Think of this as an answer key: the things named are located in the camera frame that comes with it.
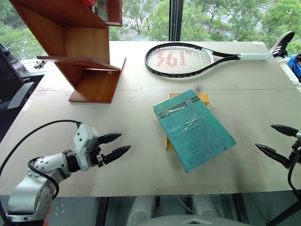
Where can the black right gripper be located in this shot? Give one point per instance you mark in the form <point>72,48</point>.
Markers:
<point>296,153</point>

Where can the black table leg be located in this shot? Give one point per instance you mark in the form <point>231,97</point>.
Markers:
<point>103,212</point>
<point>241,208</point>

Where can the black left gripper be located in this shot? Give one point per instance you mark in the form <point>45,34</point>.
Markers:
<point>97,158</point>

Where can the bunch of keys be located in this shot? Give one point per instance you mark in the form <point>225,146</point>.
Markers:
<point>39,64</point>

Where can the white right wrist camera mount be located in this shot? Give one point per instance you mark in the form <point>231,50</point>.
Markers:
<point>298,134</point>

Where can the black white tennis racket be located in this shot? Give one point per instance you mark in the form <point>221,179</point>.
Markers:
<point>254,56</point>

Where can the black diagonal table brace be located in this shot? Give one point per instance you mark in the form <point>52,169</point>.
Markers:
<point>285,213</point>

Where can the black white sneaker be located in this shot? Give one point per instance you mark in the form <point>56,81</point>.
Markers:
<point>282,44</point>

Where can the black office chair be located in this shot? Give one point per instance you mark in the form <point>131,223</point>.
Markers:
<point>11,77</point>

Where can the wooden zigzag shelf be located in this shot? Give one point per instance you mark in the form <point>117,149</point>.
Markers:
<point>77,42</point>

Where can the white trouser leg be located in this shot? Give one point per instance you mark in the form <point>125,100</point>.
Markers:
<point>291,75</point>

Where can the teal paperback book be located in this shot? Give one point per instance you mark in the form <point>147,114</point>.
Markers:
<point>195,131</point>

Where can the yellow paperback book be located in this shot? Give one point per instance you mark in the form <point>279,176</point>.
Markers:
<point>203,98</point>

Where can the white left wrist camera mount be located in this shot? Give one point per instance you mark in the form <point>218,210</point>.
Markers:
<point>82,141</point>

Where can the white rounded shape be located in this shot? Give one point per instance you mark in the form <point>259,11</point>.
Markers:
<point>138,209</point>
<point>204,204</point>

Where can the black window frame post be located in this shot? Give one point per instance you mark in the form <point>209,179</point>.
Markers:
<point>176,18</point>

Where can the blue bag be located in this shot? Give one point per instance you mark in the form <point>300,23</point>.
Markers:
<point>295,67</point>

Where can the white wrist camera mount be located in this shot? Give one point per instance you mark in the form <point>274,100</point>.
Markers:
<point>82,141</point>
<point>298,134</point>

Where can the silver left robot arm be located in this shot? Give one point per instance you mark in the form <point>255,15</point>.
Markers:
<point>30,188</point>

